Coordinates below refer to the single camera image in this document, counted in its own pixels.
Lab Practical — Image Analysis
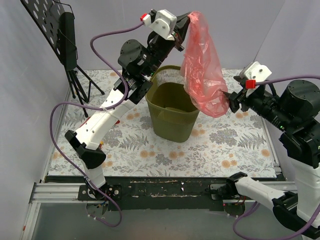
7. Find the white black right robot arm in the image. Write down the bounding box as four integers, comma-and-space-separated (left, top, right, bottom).
216, 77, 320, 240

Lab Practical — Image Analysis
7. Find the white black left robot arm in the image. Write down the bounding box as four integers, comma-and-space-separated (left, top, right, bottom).
64, 9, 190, 200

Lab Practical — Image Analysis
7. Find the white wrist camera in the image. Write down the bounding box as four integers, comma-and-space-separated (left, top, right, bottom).
140, 9, 177, 41
239, 61, 272, 90

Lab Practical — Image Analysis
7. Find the floral patterned table mat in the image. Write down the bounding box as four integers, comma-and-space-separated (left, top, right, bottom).
47, 68, 279, 178

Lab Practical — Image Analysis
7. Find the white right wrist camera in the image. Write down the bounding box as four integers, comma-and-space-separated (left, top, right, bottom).
239, 61, 272, 90

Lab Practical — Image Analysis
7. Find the green plastic trash bin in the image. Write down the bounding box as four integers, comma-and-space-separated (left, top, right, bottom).
145, 65, 200, 143

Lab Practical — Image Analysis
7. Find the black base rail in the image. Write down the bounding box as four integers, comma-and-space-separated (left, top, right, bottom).
77, 176, 251, 211

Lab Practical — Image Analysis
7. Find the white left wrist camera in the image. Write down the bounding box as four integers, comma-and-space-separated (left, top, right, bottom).
140, 9, 177, 41

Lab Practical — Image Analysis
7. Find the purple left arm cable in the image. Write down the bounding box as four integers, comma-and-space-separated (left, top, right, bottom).
49, 21, 151, 228

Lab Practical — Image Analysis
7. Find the black music stand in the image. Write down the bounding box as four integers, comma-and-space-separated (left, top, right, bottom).
21, 0, 105, 104

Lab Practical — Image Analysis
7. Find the red torn trash bag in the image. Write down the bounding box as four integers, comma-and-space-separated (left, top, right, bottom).
180, 11, 229, 118

